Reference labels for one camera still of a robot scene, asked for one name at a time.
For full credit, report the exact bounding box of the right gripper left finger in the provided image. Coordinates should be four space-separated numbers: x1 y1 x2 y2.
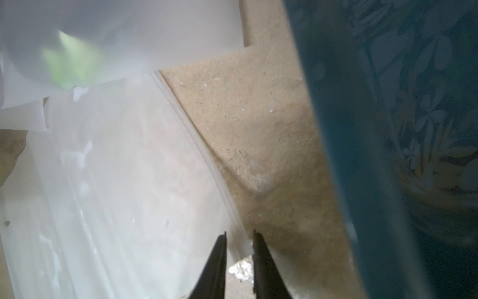
189 232 227 299

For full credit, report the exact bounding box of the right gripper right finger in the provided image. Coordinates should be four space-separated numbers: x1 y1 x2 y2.
253 230 292 299

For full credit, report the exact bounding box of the stack of clear bags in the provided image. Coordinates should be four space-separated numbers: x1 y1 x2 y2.
1 72 251 299

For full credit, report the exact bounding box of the teal plastic bin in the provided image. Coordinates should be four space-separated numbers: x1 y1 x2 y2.
285 1 478 299

